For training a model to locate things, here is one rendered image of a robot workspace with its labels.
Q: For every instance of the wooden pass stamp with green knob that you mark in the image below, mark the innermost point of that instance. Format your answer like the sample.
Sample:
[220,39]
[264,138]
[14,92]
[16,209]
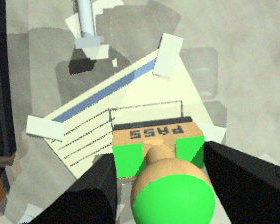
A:
[165,156]

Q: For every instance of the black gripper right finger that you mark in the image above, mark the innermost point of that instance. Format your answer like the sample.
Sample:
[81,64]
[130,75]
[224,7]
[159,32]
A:
[247,186]

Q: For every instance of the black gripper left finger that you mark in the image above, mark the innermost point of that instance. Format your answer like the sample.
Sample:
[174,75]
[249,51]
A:
[91,200]

